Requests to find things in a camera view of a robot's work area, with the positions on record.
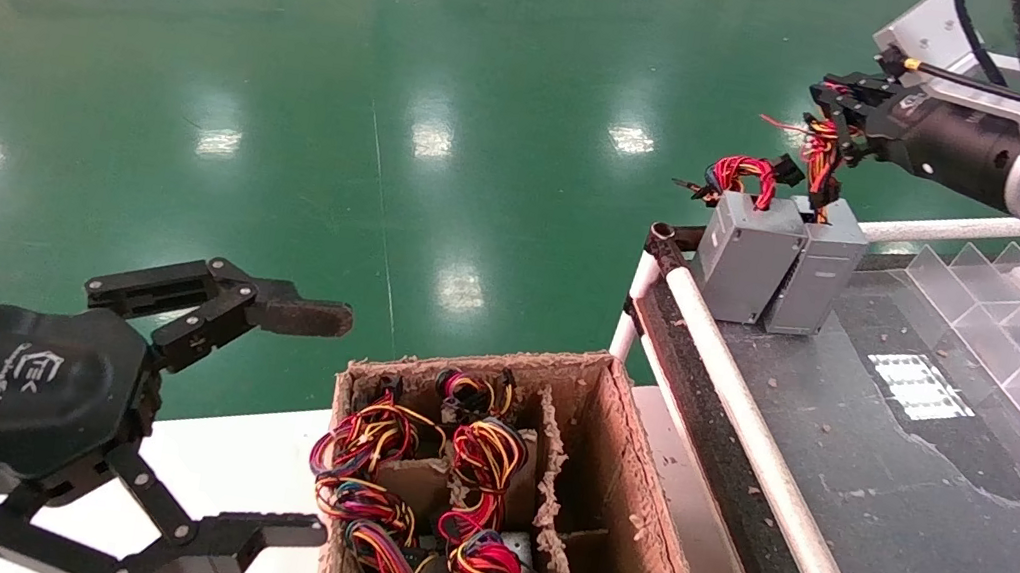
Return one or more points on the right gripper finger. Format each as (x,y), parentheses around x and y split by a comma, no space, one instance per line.
(862,94)
(865,142)

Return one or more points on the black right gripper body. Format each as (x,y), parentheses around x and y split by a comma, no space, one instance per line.
(956,146)

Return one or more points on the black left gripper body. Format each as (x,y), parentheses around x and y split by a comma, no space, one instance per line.
(18,395)

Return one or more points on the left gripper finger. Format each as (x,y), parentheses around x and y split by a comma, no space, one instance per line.
(240,539)
(235,298)

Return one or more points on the gray power supply, black plug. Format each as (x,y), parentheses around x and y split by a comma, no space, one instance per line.
(747,256)

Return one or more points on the clear acrylic divider tray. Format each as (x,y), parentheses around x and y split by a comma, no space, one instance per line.
(1019,332)

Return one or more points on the black pipe corner joint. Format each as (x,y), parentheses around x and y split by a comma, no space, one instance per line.
(673,245)

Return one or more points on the white label sheet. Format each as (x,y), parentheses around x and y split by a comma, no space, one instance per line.
(920,386)

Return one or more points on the white rack leg pipe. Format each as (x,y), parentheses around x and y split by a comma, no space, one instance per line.
(639,291)

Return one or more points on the long white rack pipe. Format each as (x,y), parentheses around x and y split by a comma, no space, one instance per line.
(751,434)

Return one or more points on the worn cardboard divider box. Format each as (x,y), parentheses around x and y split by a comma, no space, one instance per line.
(629,507)

